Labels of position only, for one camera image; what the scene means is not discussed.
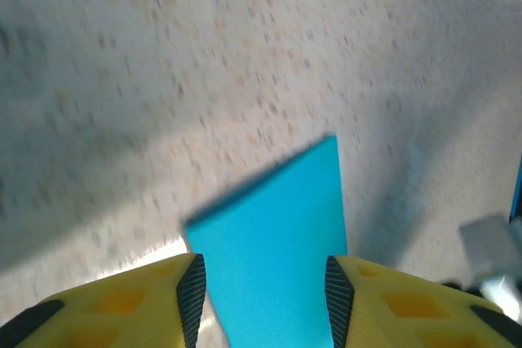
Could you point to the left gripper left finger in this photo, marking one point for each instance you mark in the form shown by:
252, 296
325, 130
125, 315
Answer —
122, 315

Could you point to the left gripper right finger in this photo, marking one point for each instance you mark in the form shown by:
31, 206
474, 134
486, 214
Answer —
408, 315

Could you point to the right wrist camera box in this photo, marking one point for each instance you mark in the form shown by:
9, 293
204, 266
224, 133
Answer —
489, 242

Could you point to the blue paper sheet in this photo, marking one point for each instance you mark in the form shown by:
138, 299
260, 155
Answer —
277, 250

